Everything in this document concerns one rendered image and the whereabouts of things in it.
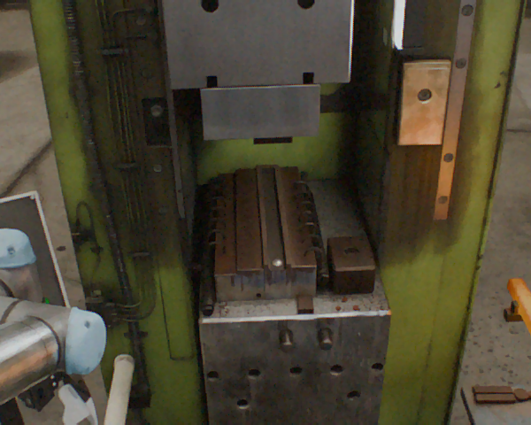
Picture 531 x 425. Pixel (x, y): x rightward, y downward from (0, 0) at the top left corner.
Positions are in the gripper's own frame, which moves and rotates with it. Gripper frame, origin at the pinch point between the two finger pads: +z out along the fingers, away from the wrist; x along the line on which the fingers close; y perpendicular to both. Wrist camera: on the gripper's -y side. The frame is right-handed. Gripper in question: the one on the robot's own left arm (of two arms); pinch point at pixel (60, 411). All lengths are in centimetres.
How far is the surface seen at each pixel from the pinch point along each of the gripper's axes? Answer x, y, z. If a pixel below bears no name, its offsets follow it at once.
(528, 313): 69, -50, -2
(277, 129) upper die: 22, -43, -35
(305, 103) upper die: 26, -45, -40
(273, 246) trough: 18, -50, -5
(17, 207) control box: -17.6, -18.6, -24.9
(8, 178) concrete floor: -205, -192, 93
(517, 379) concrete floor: 78, -134, 94
